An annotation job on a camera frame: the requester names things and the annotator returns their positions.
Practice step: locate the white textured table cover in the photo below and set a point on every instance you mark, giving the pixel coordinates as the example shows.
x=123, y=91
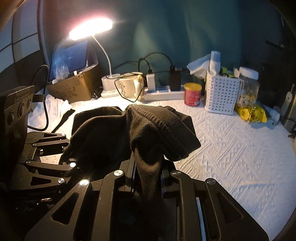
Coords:
x=254, y=162

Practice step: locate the white desk lamp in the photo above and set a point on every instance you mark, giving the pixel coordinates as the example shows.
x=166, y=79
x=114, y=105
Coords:
x=90, y=28

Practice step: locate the brown cardboard box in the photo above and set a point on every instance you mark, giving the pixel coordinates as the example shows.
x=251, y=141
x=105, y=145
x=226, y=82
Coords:
x=80, y=87

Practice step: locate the yellow snack packet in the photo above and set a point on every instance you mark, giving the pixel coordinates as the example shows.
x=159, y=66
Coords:
x=252, y=114

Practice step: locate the laptop with dark screen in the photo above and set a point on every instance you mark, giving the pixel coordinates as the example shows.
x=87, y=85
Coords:
x=80, y=55

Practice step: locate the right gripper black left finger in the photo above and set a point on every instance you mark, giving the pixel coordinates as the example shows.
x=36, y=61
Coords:
x=97, y=210

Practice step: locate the white charger plug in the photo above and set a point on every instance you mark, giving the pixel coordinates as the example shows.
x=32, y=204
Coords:
x=151, y=84

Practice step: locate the red tin yellow lid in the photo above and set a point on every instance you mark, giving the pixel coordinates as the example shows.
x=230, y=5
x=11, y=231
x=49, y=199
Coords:
x=192, y=93

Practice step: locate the dark brown printed garment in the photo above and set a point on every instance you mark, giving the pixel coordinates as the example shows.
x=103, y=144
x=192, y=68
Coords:
x=104, y=137

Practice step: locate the white perforated plastic basket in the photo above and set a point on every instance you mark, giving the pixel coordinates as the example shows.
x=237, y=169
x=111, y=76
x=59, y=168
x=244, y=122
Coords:
x=220, y=94

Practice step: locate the clear jar white lid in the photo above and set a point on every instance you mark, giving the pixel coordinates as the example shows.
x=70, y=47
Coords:
x=249, y=87

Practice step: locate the cream cartoon mug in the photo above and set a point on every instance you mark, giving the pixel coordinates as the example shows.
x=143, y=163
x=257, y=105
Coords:
x=131, y=85

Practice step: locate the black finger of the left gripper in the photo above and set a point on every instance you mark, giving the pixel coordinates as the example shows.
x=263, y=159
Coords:
x=34, y=175
x=40, y=139

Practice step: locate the white crumpled cloth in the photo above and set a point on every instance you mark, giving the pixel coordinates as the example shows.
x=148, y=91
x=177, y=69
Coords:
x=56, y=108

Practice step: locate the black power adapter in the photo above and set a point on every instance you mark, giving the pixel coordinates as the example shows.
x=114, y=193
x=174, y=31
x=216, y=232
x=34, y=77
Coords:
x=175, y=79

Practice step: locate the white tissue in basket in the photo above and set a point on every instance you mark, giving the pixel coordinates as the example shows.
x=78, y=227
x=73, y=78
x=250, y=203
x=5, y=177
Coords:
x=210, y=63

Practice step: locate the white power strip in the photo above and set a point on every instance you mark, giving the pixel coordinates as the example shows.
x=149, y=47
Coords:
x=163, y=93

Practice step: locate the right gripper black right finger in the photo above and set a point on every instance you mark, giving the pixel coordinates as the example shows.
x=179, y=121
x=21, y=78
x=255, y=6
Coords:
x=202, y=210

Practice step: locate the clear plastic bag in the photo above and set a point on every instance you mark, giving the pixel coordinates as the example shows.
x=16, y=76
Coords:
x=59, y=69

